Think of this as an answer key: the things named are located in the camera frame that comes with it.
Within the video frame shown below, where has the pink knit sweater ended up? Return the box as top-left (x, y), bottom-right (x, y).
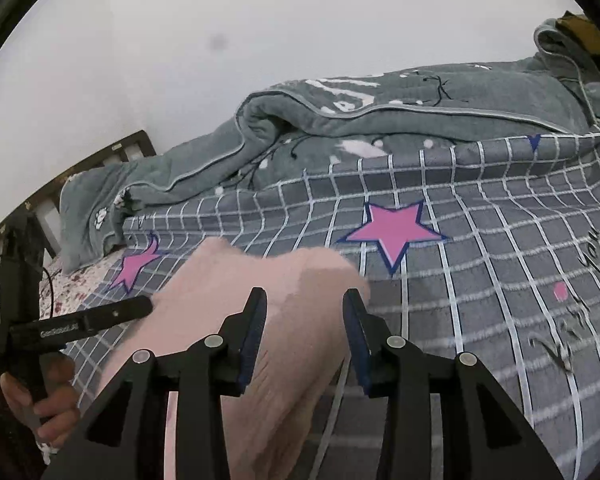
top-left (100, 237), bottom-right (370, 479)

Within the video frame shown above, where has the brown clothes pile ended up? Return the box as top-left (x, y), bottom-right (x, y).
top-left (557, 12), bottom-right (600, 56)

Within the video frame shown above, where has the person's left hand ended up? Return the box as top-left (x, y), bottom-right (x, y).
top-left (0, 353), bottom-right (81, 448)

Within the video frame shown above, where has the grey-green paw print pillow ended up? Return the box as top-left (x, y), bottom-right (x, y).
top-left (60, 159), bottom-right (140, 274)

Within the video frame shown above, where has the dark wooden headboard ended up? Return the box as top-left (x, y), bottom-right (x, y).
top-left (8, 130), bottom-right (156, 259)

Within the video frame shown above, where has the grey checked duvet with stars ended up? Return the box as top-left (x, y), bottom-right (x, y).
top-left (61, 131), bottom-right (600, 480)

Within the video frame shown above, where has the grey-green fleece blanket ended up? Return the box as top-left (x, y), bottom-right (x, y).
top-left (106, 20), bottom-right (600, 217)

